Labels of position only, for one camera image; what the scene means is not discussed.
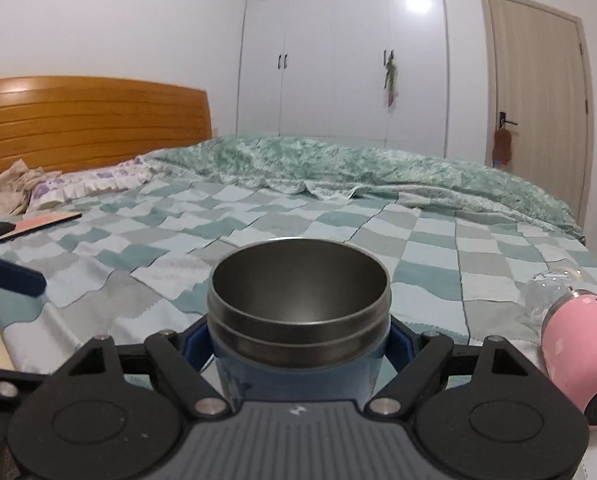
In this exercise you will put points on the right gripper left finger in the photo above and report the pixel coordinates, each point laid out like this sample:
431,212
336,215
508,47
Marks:
116,411

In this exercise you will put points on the green hanging ornament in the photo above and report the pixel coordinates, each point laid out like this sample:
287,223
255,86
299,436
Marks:
390,79

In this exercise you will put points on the beige crumpled cloth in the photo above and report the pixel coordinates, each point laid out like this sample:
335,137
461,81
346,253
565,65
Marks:
17,185

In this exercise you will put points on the orange wooden headboard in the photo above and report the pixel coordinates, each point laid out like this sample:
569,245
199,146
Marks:
73,123

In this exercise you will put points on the blue cartoon steel cup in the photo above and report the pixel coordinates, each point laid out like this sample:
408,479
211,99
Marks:
299,320

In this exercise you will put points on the beige wooden door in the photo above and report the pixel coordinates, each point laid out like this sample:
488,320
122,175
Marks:
539,74

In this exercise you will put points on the pink cup with clear lid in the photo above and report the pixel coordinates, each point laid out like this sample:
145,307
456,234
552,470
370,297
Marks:
561,307

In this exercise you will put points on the green floral quilt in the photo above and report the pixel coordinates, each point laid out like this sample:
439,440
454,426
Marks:
338,172

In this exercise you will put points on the white wardrobe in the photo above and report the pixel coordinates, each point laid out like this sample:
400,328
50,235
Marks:
315,68

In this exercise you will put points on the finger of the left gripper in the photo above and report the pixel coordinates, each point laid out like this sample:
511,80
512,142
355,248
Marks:
22,280

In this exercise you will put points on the pink smartphone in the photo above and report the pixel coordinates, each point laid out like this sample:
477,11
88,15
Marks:
43,221

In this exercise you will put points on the black door handle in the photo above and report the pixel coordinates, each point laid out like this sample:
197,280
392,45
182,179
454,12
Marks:
503,122

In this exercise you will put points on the floral ruffled pillow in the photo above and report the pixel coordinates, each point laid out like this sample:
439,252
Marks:
65,188

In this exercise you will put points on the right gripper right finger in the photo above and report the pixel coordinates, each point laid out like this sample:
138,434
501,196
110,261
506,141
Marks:
477,411

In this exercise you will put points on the green checkered bed sheet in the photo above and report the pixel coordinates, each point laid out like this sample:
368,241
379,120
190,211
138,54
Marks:
131,263

